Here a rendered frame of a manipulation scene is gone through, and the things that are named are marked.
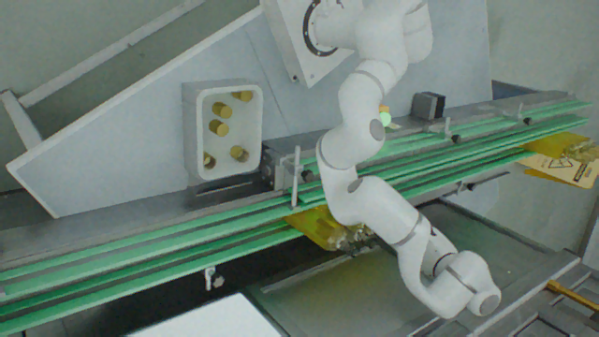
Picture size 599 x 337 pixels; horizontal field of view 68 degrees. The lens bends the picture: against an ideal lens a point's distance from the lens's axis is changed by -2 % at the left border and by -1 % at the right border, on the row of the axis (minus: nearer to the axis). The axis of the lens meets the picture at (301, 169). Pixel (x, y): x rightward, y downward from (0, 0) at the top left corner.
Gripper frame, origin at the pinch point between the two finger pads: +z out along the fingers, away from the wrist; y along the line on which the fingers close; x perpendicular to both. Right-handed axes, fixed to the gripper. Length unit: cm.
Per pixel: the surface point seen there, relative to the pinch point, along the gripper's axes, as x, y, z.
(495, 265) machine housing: -33.7, -16.1, -1.1
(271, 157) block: 29.7, 15.0, 22.0
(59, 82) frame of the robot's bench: 81, 24, 77
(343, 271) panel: 13.8, -12.7, 6.1
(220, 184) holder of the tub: 42, 6, 27
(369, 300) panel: 13.6, -12.6, -6.7
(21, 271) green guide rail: 85, 4, 3
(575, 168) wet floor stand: -289, -74, 149
